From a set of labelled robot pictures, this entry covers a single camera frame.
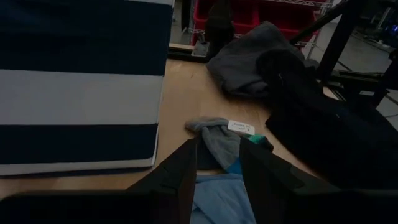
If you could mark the large black garment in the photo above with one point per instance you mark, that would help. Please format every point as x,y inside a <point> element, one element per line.
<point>326,130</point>

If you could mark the red storage bin shelf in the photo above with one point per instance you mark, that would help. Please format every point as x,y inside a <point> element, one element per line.
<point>248,15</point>

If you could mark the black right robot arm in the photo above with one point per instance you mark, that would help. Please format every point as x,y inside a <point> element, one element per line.
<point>219,28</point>

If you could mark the navy white striped fabric bin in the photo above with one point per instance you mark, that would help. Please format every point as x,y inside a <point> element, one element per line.
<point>77,93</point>

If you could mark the black aluminium table frame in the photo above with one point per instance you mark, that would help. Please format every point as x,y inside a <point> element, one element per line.
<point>339,40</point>

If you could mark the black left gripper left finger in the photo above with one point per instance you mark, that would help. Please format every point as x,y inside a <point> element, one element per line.
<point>180,171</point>

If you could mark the grey sock with blue heel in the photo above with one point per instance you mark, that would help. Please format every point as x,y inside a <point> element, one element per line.
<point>217,140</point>

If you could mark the dark grey garment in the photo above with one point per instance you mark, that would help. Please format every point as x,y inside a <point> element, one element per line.
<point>239,68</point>

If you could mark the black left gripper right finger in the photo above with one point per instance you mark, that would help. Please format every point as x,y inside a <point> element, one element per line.
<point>264,177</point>

